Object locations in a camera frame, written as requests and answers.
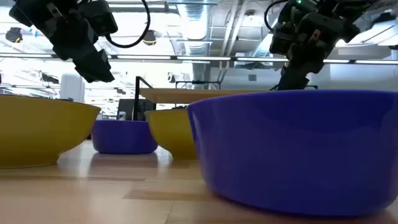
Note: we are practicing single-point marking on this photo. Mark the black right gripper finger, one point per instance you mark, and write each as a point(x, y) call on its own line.
point(292, 79)
point(314, 63)

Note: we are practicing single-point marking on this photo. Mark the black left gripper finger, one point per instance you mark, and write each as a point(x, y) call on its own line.
point(93, 73)
point(102, 60)

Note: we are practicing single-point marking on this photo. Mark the blue mini bowl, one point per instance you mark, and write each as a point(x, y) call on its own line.
point(295, 149)
point(124, 137)

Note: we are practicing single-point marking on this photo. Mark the yellow bowl with patterned inside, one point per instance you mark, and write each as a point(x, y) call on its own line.
point(172, 133)
point(34, 130)

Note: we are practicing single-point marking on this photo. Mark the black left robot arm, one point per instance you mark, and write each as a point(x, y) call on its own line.
point(34, 11)

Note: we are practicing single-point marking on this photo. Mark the white column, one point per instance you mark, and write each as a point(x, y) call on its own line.
point(72, 87)

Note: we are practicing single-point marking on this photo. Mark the black screen behind shelf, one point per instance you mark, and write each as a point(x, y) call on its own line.
point(127, 109)

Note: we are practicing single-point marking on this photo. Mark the black ceiling device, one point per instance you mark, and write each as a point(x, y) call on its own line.
point(149, 38)
point(14, 35)

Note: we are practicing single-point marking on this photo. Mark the wooden shelf with black legs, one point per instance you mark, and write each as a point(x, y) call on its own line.
point(186, 95)

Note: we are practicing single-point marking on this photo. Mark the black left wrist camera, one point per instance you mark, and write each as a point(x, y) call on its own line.
point(99, 17)

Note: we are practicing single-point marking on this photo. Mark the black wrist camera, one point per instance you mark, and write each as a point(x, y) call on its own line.
point(281, 40)
point(99, 17)

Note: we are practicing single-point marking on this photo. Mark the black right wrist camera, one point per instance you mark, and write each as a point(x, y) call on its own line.
point(281, 40)

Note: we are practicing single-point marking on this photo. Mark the long ceiling light rail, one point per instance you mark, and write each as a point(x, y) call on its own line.
point(202, 58)

